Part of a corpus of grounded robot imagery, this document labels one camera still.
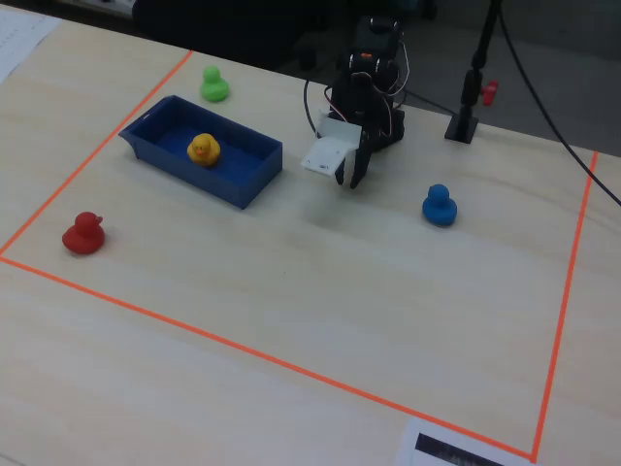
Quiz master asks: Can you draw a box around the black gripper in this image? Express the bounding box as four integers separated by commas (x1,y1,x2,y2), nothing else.
334,121,392,190

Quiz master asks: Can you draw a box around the yellow rubber duck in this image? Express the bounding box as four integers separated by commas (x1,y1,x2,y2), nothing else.
186,132,223,169

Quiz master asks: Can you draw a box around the blue rubber duck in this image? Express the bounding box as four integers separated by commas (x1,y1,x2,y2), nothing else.
421,183,459,227

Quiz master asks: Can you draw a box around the blue plastic box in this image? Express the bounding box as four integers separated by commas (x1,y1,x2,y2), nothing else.
117,94,284,211

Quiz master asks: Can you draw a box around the green rubber duck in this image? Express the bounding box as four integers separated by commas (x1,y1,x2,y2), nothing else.
199,65,231,104

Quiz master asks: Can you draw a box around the red rubber duck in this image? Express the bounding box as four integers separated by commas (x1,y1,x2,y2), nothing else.
61,211,107,256

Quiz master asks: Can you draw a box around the long orange tape strip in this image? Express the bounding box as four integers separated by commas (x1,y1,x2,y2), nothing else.
0,254,538,462

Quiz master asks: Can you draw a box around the short orange tape strip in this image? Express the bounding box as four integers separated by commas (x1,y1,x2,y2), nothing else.
531,150,601,460
0,49,195,257

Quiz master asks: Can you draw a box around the white paper with black bar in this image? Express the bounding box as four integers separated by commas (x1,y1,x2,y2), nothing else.
395,417,535,466

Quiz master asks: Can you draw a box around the white printed paper sheet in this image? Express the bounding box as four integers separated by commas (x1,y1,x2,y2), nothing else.
0,9,62,86

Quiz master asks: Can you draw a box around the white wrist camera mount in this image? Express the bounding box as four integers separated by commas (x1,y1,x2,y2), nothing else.
299,109,364,175

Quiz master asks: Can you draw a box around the black cable loop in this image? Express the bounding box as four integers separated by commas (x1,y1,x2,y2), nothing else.
303,79,322,136

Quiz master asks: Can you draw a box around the black power cable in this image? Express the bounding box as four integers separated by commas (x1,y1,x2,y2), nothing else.
402,89,460,117

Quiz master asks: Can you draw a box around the black camera stand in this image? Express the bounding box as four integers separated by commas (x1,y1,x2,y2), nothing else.
444,0,506,145

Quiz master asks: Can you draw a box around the long black cable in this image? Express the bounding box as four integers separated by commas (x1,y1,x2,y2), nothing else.
497,0,621,208

